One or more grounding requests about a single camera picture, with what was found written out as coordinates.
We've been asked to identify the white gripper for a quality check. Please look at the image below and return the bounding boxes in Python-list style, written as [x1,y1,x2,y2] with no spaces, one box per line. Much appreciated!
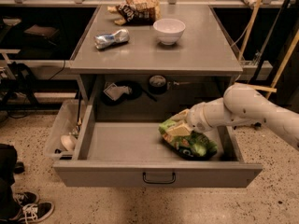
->
[166,102,213,136]

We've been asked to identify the green rice chip bag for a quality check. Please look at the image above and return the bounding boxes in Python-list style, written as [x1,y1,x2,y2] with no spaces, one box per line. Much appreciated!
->
[158,118,218,161]

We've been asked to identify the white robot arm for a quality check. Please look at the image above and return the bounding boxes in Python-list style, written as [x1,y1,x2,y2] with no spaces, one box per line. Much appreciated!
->
[166,83,299,150]

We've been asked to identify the grey cabinet with counter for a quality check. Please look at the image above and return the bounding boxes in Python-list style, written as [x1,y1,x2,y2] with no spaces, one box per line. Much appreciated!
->
[71,5,242,121]

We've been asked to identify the grey open top drawer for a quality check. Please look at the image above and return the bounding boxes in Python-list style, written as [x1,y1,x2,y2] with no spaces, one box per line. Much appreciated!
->
[53,106,263,188]

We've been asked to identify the brown chip bag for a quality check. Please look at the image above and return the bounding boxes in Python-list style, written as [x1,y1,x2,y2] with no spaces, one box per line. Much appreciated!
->
[107,0,161,25]

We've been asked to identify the black pan with paper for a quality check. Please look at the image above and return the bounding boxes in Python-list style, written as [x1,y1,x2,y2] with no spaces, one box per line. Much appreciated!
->
[100,80,157,106]

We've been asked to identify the white bowl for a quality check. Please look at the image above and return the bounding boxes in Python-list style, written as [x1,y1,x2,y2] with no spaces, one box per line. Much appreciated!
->
[153,19,186,45]

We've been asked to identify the crushed silver blue can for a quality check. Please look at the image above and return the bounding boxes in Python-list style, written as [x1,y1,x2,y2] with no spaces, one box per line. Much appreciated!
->
[94,29,130,49]

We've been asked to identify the clear plastic bin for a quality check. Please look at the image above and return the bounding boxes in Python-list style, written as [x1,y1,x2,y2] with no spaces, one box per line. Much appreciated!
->
[44,99,86,160]

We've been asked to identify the dark box on shelf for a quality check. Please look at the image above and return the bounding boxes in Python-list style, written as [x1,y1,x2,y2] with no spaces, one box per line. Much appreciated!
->
[23,24,60,40]

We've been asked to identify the black white sneaker rear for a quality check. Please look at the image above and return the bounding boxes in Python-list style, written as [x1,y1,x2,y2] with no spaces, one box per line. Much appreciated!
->
[13,191,39,206]

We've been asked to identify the black white sneaker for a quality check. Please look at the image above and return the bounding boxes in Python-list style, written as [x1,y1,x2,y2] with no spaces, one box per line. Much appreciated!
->
[16,202,54,224]
[13,191,39,206]

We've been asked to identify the black white sneaker front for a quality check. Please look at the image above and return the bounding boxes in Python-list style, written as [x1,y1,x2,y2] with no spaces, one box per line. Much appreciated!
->
[16,202,54,224]

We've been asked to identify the person's black trouser leg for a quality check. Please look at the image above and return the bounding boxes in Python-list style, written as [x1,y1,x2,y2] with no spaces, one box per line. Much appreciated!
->
[0,144,20,220]

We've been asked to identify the black drawer handle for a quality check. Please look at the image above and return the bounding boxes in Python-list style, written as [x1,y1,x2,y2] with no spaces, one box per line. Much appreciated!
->
[142,172,177,185]

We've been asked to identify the wooden easel frame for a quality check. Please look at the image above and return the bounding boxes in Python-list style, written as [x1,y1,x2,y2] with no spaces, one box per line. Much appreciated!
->
[238,0,299,99]

